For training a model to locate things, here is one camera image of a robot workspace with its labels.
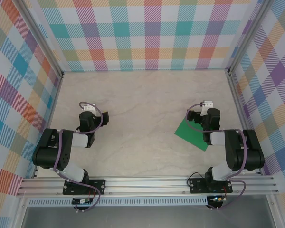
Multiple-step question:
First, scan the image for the green paper sheet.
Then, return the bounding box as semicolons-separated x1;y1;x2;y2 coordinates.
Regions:
174;118;209;152

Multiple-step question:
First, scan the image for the small black circuit board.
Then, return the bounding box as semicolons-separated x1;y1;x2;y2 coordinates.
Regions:
72;198;95;205

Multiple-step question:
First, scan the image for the grey metal shelf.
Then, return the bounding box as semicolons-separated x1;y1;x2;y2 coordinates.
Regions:
21;205;277;228

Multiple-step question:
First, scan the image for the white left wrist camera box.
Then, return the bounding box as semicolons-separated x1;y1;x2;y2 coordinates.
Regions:
82;102;96;112

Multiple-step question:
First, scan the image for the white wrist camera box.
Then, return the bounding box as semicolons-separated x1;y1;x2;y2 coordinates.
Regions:
200;100;215;117
82;102;96;112

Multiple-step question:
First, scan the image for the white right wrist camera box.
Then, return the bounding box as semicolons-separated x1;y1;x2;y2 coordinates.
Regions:
200;100;215;117

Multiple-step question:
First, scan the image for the aluminium side rail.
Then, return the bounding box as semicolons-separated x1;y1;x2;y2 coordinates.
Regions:
32;73;65;179
227;70;263;176

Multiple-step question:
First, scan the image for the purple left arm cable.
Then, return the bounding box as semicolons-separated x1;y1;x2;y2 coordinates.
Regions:
53;101;103;213

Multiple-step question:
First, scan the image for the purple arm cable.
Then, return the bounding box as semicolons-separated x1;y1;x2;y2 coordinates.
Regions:
185;102;249;211
53;101;103;213

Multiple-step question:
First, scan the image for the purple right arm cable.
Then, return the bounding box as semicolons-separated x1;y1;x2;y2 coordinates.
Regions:
185;102;249;211

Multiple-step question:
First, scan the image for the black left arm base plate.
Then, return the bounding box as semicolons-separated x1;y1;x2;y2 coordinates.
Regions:
63;179;106;196

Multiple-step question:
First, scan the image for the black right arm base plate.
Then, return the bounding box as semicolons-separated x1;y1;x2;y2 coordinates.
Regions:
189;178;233;194

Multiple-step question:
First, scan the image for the long aluminium mounting rail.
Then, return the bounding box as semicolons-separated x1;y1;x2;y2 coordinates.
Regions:
16;175;280;198

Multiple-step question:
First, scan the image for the aluminium corner post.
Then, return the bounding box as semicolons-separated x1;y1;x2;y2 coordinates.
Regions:
227;0;276;76
14;0;65;79

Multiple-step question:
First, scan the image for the slotted grey cable duct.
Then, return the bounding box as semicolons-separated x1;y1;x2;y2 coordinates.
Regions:
27;198;209;207

